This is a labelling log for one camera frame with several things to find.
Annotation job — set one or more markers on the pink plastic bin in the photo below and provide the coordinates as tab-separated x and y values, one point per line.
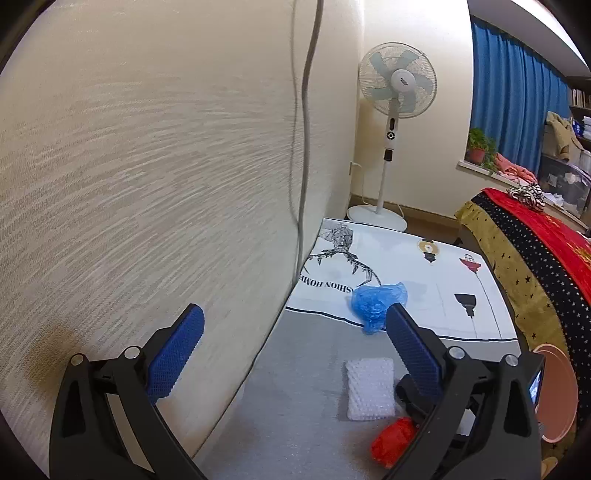
558	392

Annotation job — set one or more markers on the wooden bookshelf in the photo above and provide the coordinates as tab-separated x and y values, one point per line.
581	92

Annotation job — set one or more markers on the potted green plant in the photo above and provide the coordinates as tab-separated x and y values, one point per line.
480	147

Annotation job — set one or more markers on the white windowsill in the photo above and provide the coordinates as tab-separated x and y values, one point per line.
473	167

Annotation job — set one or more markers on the zebra patterned cloth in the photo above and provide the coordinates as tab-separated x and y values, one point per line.
526	196

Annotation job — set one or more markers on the clear storage box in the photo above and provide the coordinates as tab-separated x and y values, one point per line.
565	184

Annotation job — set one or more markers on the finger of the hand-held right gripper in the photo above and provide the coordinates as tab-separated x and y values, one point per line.
408	397

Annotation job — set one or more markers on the pink cloth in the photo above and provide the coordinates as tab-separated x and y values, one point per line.
515	170

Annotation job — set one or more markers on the stack of white boxes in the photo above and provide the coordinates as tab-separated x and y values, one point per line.
582	128

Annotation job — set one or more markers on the white printed floor mat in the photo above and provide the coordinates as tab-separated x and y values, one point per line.
415	267

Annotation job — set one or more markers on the red starry blanket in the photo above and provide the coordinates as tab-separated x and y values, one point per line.
545	267

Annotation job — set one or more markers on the white wall outlet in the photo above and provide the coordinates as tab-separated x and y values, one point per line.
351	168

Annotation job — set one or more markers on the white standing fan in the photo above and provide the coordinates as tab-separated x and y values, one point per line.
399	81

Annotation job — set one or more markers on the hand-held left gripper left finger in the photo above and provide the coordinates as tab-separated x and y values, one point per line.
178	350

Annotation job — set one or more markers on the beige jacket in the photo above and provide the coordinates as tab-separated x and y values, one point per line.
561	134

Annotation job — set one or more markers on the grey floor mat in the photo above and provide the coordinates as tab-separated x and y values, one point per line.
295	415

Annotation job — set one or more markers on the grey wall conduit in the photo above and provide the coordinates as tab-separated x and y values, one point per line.
307	138

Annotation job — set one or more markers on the red plastic bag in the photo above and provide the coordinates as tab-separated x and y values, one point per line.
395	441

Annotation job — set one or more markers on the blue curtain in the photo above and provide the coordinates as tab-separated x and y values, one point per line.
512	101

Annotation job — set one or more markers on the foam fruit net sleeve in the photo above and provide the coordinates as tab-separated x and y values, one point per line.
369	390

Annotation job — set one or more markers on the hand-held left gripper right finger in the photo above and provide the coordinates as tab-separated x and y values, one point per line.
413	350

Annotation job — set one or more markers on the blue plastic bag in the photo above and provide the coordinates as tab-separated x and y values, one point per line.
374	304

